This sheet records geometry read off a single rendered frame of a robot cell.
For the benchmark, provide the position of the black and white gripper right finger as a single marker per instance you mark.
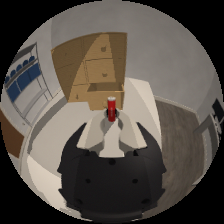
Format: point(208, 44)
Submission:
point(134, 137)

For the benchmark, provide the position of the red aa battery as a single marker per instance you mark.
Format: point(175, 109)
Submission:
point(111, 109)

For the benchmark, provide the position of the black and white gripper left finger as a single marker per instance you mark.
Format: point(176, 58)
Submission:
point(89, 137)

